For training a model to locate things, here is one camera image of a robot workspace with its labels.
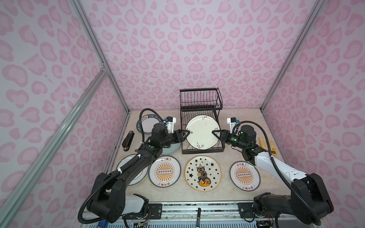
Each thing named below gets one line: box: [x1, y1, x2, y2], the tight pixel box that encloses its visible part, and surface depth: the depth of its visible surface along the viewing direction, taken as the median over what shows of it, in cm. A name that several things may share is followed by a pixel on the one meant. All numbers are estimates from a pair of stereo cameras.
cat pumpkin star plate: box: [184, 155, 222, 192], surface depth 87 cm
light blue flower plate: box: [162, 142, 182, 155], surface depth 96 cm
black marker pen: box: [196, 207, 202, 228], surface depth 73 cm
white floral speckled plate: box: [185, 114, 221, 151], surface depth 81 cm
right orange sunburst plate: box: [229, 161, 261, 192], surface depth 86 cm
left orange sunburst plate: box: [148, 154, 182, 188], surface depth 88 cm
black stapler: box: [121, 130, 135, 152], surface depth 102 cm
